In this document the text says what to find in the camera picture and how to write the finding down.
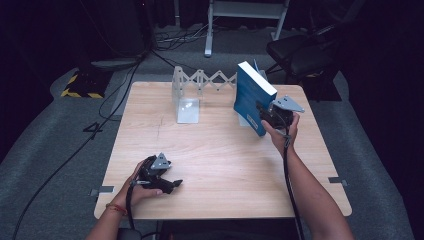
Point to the white expandable metal book rack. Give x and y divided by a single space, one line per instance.
186 106

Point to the grey tape strip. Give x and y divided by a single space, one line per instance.
103 190
337 181

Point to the person's left hand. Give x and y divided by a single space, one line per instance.
136 195

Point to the blue book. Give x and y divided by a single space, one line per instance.
251 96

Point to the white metal stand frame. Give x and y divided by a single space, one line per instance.
243 10

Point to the black yellow striped floor plate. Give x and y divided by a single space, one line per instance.
85 86

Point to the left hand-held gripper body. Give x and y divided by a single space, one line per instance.
155 170

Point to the black chair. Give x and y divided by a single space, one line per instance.
300 53

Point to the person's right hand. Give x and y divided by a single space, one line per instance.
283 136

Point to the black tape floor mark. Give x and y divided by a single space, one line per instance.
94 128

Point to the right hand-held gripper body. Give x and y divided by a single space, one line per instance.
281 115

